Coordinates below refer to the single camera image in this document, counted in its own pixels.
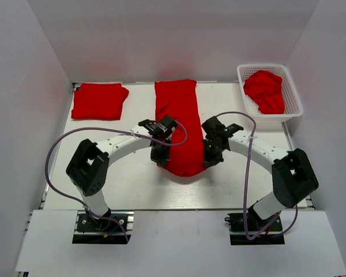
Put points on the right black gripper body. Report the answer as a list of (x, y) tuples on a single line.
[(213, 154)]

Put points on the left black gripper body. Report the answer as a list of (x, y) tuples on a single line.
[(160, 153)]

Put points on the red t shirt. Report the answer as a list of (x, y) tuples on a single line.
[(99, 102), (178, 100), (265, 89)]

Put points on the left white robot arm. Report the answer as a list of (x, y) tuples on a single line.
[(89, 165)]

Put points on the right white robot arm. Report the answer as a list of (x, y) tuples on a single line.
[(293, 177)]

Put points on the folded red t shirt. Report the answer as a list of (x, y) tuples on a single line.
[(99, 102)]

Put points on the red t shirt in basket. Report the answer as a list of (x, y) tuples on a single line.
[(265, 89)]

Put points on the white plastic basket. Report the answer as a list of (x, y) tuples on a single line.
[(293, 107)]

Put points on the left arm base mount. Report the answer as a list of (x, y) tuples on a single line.
[(88, 230)]

